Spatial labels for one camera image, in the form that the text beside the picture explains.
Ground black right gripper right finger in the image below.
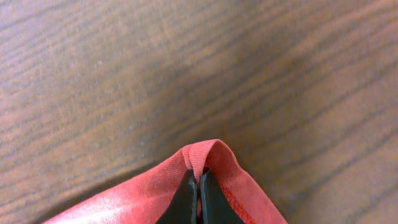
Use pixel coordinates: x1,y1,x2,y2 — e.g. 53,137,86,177
200,167,244,224

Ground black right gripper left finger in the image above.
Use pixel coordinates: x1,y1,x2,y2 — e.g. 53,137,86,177
156,170,198,224

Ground orange printed t-shirt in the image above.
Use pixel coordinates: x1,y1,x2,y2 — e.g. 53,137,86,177
48,139,286,223

